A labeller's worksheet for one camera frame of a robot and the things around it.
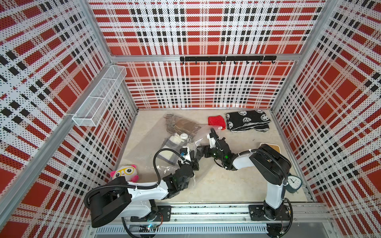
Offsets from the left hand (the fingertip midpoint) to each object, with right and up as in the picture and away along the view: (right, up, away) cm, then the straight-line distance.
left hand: (196, 151), depth 81 cm
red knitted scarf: (+15, +18, +27) cm, 35 cm away
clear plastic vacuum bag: (-25, 0, +14) cm, 28 cm away
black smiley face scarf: (+36, +17, +24) cm, 47 cm away
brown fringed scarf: (-12, +14, +23) cm, 29 cm away
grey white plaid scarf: (-12, +3, -13) cm, 18 cm away
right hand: (+2, 0, +10) cm, 11 cm away
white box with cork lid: (+50, 0, +12) cm, 52 cm away
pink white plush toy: (-37, -12, 0) cm, 39 cm away
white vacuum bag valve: (-8, +7, +17) cm, 20 cm away
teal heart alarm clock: (+54, -18, -1) cm, 57 cm away
